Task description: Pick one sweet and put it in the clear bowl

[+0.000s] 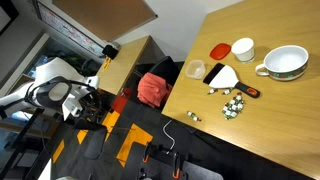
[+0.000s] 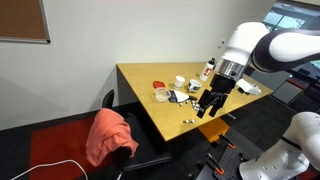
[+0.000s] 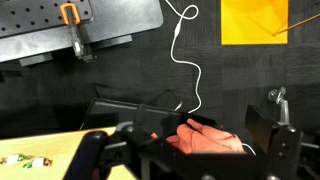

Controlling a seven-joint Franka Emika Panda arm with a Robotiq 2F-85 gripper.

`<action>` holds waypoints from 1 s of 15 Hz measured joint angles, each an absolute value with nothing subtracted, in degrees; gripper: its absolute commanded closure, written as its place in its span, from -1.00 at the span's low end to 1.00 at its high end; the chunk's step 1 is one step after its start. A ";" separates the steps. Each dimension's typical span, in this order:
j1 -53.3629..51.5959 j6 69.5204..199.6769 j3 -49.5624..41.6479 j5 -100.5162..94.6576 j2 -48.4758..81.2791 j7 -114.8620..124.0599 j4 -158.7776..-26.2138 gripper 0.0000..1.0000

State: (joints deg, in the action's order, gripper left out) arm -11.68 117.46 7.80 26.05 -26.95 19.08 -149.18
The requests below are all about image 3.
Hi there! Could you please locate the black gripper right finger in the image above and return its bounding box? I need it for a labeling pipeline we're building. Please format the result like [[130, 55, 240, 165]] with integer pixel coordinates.
[[245, 105, 303, 180]]

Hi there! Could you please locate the white cable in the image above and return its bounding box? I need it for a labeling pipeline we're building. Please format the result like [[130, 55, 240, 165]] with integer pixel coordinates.
[[163, 0, 204, 114]]

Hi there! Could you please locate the grey metal bracket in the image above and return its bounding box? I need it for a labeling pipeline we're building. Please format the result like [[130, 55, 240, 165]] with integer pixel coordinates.
[[268, 86, 290, 124]]

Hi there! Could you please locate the yellow square floor marker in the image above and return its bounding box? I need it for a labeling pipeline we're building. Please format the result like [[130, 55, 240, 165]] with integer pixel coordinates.
[[221, 0, 289, 45]]

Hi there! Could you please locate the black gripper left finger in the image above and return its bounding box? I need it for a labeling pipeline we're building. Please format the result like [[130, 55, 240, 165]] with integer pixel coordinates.
[[63, 121, 148, 180]]

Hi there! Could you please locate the green white wrapped sweet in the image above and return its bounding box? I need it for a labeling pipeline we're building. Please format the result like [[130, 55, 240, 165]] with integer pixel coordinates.
[[0, 154, 31, 165]]

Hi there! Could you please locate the orange handled clamp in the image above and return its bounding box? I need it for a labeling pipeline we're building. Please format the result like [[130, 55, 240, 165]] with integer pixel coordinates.
[[60, 2, 95, 62]]

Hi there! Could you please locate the black perforated metal plate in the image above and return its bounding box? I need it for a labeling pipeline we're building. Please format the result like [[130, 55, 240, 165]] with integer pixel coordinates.
[[0, 0, 163, 63]]

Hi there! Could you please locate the orange cloth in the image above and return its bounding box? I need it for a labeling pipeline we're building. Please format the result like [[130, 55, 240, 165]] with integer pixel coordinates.
[[165, 118, 245, 154]]

